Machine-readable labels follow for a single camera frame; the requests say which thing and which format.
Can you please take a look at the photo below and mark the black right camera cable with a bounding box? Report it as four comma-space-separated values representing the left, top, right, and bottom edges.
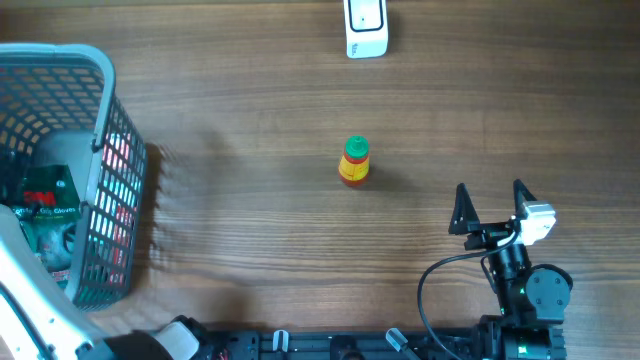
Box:
417, 229, 522, 360

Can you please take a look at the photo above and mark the green 3M gloves packet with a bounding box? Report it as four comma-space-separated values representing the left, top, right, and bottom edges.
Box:
11, 164, 81, 289

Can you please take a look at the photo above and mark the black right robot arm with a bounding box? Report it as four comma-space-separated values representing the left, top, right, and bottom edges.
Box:
449, 180, 573, 360

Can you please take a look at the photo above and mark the grey plastic mesh basket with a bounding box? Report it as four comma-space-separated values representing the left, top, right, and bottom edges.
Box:
1, 43, 147, 311

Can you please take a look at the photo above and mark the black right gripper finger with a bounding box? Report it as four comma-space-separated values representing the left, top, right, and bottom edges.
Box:
513, 179, 537, 218
448, 183, 480, 235

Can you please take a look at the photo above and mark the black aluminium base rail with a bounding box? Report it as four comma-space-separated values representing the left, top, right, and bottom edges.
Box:
199, 328, 567, 360

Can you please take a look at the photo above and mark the red sauce bottle green cap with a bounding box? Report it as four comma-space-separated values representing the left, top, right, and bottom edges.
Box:
338, 135, 370, 186

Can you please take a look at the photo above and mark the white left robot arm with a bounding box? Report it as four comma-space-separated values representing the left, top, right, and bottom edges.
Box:
1, 206, 200, 360

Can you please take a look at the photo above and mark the white barcode scanner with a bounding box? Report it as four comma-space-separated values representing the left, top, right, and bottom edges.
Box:
343, 0, 389, 59

